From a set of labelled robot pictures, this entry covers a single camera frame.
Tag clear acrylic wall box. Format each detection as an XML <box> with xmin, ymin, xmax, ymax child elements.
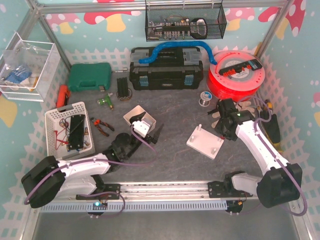
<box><xmin>0</xmin><ymin>32</ymin><xmax>61</xmax><ymax>102</ymax></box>

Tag black circuit board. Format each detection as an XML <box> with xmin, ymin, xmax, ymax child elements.
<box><xmin>67</xmin><ymin>114</ymin><xmax>86</xmax><ymax>151</ymax></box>

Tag blue white gloves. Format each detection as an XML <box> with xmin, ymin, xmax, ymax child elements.
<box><xmin>4</xmin><ymin>65</ymin><xmax>32</xmax><ymax>85</ymax></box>

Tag red tubing spool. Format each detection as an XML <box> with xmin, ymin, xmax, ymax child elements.
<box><xmin>206</xmin><ymin>50</ymin><xmax>266</xmax><ymax>102</ymax></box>

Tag blue corrugated hose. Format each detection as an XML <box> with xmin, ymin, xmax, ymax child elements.
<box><xmin>138</xmin><ymin>41</ymin><xmax>218</xmax><ymax>66</ymax></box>

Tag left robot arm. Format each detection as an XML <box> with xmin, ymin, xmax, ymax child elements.
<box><xmin>21</xmin><ymin>112</ymin><xmax>163</xmax><ymax>209</ymax></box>

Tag black rubber glove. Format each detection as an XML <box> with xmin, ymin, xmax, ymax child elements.
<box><xmin>262</xmin><ymin>113</ymin><xmax>283</xmax><ymax>153</ymax></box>

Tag yellow handled tool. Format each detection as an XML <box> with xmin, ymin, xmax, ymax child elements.
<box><xmin>257</xmin><ymin>99</ymin><xmax>273</xmax><ymax>112</ymax></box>

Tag green plastic case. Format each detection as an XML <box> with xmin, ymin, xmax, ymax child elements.
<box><xmin>67</xmin><ymin>62</ymin><xmax>112</xmax><ymax>92</ymax></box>

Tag white perforated basket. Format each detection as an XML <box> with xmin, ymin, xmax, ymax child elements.
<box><xmin>45</xmin><ymin>101</ymin><xmax>96</xmax><ymax>160</ymax></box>

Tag beige work glove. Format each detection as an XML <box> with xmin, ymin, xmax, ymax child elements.
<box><xmin>235</xmin><ymin>101</ymin><xmax>256</xmax><ymax>114</ymax></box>
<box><xmin>211</xmin><ymin>111</ymin><xmax>221</xmax><ymax>128</ymax></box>

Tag white peg board fixture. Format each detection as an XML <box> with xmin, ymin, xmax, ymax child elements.
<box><xmin>186</xmin><ymin>124</ymin><xmax>224</xmax><ymax>160</ymax></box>

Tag solder wire spool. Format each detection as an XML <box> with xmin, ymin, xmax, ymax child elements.
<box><xmin>198</xmin><ymin>91</ymin><xmax>213</xmax><ymax>107</ymax></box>

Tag black handled screwdriver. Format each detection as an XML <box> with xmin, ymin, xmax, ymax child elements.
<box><xmin>198</xmin><ymin>108</ymin><xmax>219</xmax><ymax>118</ymax></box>

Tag black tool box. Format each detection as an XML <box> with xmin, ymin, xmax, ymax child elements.
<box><xmin>129</xmin><ymin>47</ymin><xmax>204</xmax><ymax>91</ymax></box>

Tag orange utility knife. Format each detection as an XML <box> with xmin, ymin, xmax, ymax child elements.
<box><xmin>56</xmin><ymin>84</ymin><xmax>71</xmax><ymax>108</ymax></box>

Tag white spring tray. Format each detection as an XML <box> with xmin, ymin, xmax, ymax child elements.
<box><xmin>123</xmin><ymin>105</ymin><xmax>157</xmax><ymax>133</ymax></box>

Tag green toy drill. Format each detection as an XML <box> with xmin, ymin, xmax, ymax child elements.
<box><xmin>97</xmin><ymin>93</ymin><xmax>114</xmax><ymax>110</ymax></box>

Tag black socket holder rail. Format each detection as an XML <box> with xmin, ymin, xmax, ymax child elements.
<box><xmin>218</xmin><ymin>59</ymin><xmax>263</xmax><ymax>77</ymax></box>

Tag black wire mesh basket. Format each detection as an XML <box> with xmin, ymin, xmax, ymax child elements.
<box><xmin>145</xmin><ymin>3</ymin><xmax>227</xmax><ymax>42</ymax></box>

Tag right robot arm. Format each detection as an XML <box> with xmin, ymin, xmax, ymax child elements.
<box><xmin>214</xmin><ymin>98</ymin><xmax>303</xmax><ymax>208</ymax></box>

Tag black battery holder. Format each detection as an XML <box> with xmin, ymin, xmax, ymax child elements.
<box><xmin>116</xmin><ymin>77</ymin><xmax>132</xmax><ymax>101</ymax></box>

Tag orange black pliers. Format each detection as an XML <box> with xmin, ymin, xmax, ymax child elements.
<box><xmin>90</xmin><ymin>117</ymin><xmax>115</xmax><ymax>137</ymax></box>

